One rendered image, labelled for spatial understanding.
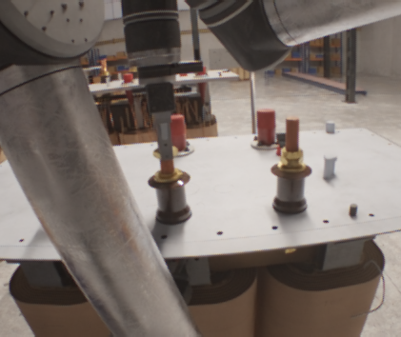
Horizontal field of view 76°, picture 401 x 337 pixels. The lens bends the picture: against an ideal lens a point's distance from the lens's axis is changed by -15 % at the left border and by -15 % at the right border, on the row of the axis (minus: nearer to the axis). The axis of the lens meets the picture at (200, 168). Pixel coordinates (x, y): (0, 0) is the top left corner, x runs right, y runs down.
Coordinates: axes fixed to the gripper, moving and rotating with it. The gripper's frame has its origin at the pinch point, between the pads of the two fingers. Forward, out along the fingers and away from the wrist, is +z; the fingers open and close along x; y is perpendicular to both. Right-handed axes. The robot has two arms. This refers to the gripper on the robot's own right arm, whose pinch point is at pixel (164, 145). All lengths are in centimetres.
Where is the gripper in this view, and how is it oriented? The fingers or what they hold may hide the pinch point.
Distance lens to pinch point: 62.4
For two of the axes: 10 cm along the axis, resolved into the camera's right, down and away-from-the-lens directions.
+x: 2.0, 3.5, -9.1
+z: 0.8, 9.2, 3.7
